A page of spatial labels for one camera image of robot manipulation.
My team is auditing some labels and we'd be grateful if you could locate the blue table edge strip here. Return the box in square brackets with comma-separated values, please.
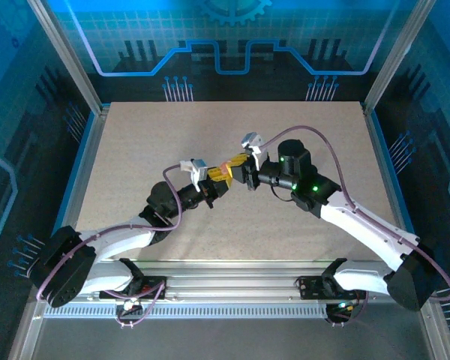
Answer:
[52, 104, 99, 236]
[370, 106, 417, 241]

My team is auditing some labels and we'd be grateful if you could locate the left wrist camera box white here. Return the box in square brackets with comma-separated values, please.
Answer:
[179, 158, 209, 193]

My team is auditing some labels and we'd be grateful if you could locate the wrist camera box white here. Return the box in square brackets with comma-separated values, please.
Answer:
[179, 158, 209, 193]
[241, 130, 266, 168]

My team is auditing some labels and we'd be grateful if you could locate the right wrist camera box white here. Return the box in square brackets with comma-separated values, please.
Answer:
[241, 130, 266, 168]

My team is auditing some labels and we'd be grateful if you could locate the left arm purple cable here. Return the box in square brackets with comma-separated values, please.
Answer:
[35, 164, 185, 330]

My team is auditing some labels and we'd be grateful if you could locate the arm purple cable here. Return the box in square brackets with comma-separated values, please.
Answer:
[35, 164, 185, 330]
[262, 125, 450, 327]

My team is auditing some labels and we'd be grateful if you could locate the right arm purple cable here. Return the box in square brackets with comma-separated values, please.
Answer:
[262, 125, 450, 327]

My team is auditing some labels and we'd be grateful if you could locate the aluminium side rail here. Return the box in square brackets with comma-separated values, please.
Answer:
[361, 106, 410, 236]
[58, 106, 110, 243]

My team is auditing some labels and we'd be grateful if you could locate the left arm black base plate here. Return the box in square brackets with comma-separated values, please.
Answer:
[99, 275, 169, 301]

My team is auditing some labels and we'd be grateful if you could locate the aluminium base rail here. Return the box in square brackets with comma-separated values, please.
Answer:
[85, 258, 398, 303]

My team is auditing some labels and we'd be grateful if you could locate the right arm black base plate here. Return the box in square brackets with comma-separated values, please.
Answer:
[298, 275, 368, 301]

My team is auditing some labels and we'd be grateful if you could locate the slotted grey cable duct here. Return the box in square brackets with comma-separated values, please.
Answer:
[43, 304, 329, 320]

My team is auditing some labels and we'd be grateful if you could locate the aluminium frame post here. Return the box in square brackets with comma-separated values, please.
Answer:
[361, 0, 437, 113]
[25, 0, 110, 113]

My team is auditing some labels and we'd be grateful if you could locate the aluminium frame beam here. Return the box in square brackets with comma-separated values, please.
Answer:
[7, 313, 47, 360]
[418, 299, 450, 360]

